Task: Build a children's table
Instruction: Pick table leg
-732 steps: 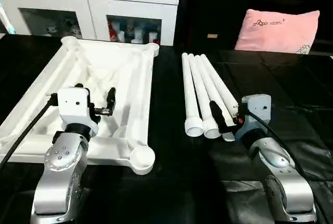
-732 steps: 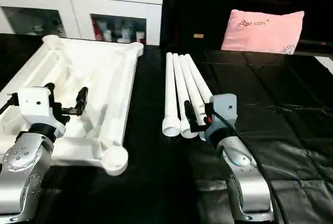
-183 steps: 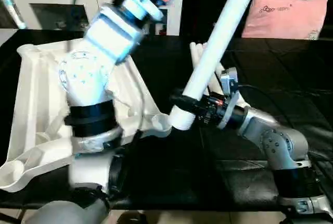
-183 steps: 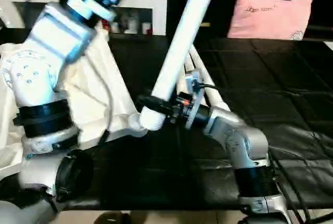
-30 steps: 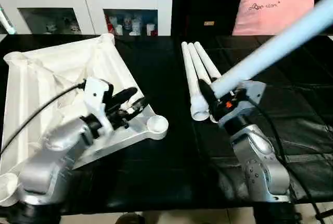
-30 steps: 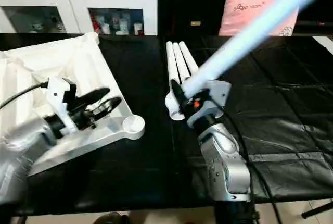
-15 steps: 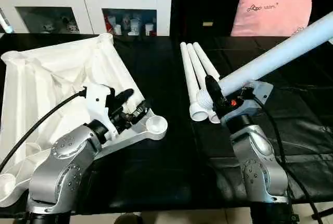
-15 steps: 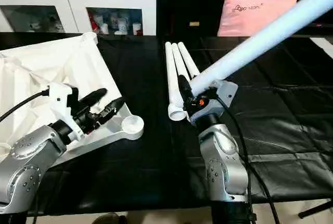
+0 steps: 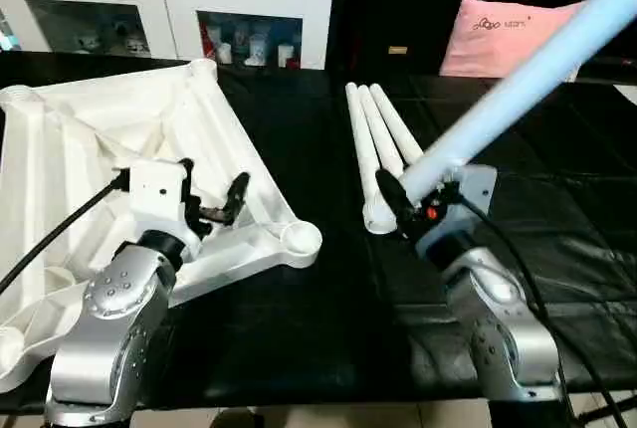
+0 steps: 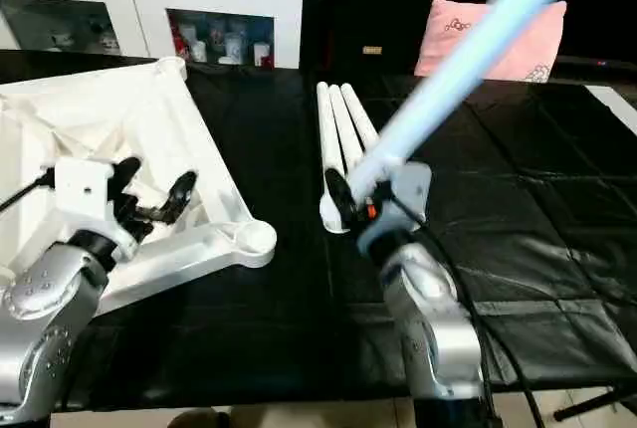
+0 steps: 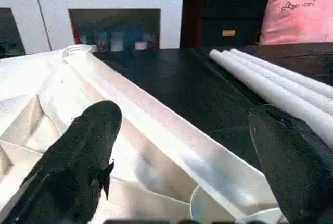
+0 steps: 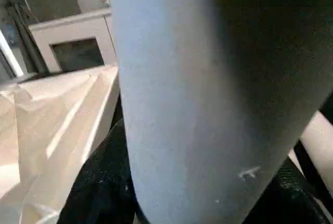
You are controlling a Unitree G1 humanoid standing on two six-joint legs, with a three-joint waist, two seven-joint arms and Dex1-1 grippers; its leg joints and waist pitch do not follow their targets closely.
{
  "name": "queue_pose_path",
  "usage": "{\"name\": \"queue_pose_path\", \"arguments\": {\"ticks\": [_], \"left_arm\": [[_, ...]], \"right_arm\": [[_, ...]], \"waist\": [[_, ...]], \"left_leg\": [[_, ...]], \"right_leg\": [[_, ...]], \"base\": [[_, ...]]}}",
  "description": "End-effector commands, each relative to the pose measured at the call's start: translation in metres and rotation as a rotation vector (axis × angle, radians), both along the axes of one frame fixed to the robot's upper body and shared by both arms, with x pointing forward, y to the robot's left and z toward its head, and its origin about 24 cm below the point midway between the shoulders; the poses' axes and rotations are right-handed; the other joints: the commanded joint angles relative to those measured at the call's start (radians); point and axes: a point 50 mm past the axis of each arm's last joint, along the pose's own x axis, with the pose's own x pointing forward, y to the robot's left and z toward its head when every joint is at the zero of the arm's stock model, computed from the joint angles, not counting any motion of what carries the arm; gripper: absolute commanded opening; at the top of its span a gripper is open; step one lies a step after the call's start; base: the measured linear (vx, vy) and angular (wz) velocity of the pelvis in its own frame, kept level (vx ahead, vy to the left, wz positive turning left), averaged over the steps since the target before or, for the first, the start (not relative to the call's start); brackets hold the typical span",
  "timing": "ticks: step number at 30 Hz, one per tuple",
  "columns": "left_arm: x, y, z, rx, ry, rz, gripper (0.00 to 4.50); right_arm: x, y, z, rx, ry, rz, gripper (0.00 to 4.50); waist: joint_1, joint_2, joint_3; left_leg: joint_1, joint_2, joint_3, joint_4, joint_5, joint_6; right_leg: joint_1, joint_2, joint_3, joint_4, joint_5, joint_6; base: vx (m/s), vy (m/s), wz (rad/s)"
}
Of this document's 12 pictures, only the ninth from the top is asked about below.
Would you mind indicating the white plastic table leg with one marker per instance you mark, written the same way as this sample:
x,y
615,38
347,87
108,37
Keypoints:
x,y
377,134
360,139
528,80
394,129

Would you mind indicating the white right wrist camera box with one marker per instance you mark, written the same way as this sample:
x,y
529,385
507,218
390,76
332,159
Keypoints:
x,y
473,209

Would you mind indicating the small yellow label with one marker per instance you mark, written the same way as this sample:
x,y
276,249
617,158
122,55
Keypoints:
x,y
398,50

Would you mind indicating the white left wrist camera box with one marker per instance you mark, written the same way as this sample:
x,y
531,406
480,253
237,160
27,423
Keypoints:
x,y
159,199

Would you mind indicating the black sofa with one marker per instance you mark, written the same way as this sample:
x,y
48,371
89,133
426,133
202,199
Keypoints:
x,y
398,0

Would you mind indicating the black work mat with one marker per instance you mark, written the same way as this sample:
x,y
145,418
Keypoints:
x,y
318,328

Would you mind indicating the pink printed pillow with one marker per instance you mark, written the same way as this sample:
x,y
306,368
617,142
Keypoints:
x,y
498,40

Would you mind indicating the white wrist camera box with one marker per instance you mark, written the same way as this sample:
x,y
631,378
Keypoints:
x,y
159,199
473,209

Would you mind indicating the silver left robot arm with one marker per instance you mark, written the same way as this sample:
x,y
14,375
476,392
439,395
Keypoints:
x,y
109,338

